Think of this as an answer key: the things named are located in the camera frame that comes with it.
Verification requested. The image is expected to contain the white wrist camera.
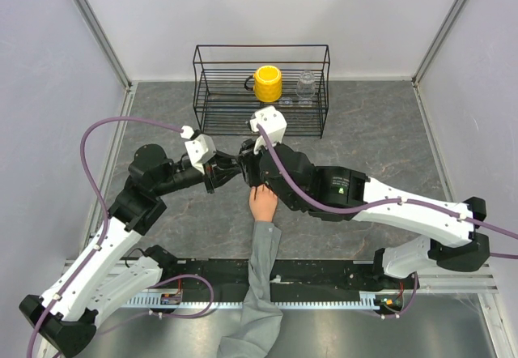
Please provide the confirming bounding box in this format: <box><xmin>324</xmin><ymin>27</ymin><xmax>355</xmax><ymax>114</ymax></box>
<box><xmin>248</xmin><ymin>105</ymin><xmax>287</xmax><ymax>154</ymax></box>
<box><xmin>185</xmin><ymin>134</ymin><xmax>217</xmax><ymax>174</ymax></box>

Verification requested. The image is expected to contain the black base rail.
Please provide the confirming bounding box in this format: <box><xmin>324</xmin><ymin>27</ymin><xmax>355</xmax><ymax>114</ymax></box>
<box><xmin>121</xmin><ymin>257</ymin><xmax>422</xmax><ymax>306</ymax></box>

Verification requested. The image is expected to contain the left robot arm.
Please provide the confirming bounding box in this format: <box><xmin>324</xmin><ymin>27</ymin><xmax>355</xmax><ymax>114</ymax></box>
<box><xmin>19</xmin><ymin>140</ymin><xmax>240</xmax><ymax>357</ymax></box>

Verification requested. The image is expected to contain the white slotted cable duct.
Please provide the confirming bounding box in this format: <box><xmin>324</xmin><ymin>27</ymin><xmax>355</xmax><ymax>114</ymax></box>
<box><xmin>122</xmin><ymin>291</ymin><xmax>395</xmax><ymax>312</ymax></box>

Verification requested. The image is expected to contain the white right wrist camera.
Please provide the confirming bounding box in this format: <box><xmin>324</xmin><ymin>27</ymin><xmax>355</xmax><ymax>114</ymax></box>
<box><xmin>248</xmin><ymin>105</ymin><xmax>287</xmax><ymax>154</ymax></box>

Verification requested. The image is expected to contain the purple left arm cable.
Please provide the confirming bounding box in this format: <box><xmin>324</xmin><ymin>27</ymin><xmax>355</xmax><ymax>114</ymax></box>
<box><xmin>26</xmin><ymin>117</ymin><xmax>193</xmax><ymax>358</ymax></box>

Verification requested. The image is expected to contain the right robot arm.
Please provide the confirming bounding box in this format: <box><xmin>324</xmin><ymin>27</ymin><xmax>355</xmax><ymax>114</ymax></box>
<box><xmin>238</xmin><ymin>139</ymin><xmax>490</xmax><ymax>288</ymax></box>

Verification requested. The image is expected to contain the yellow mug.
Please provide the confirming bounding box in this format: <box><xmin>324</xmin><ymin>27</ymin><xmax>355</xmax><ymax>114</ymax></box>
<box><xmin>244</xmin><ymin>65</ymin><xmax>282</xmax><ymax>103</ymax></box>

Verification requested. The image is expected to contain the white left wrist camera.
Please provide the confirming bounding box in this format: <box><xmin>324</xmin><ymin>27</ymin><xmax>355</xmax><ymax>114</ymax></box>
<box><xmin>185</xmin><ymin>134</ymin><xmax>217</xmax><ymax>174</ymax></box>

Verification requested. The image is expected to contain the person's left hand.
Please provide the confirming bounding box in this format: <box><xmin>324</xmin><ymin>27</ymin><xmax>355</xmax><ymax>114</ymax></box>
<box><xmin>248</xmin><ymin>185</ymin><xmax>278</xmax><ymax>223</ymax></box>

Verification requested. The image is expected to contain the grey sleeved forearm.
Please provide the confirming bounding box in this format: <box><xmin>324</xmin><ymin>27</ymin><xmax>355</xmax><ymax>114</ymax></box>
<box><xmin>217</xmin><ymin>222</ymin><xmax>282</xmax><ymax>357</ymax></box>

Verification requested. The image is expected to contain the black wire dish rack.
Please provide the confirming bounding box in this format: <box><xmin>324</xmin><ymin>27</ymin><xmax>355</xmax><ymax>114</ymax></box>
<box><xmin>193</xmin><ymin>44</ymin><xmax>331</xmax><ymax>138</ymax></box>

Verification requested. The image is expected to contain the clear upturned glass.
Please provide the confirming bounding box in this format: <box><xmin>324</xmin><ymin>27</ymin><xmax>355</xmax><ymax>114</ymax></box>
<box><xmin>295</xmin><ymin>70</ymin><xmax>316</xmax><ymax>105</ymax></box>

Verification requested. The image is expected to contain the small clear glass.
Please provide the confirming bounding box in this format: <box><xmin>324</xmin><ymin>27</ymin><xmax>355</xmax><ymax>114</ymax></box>
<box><xmin>278</xmin><ymin>97</ymin><xmax>293</xmax><ymax>108</ymax></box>

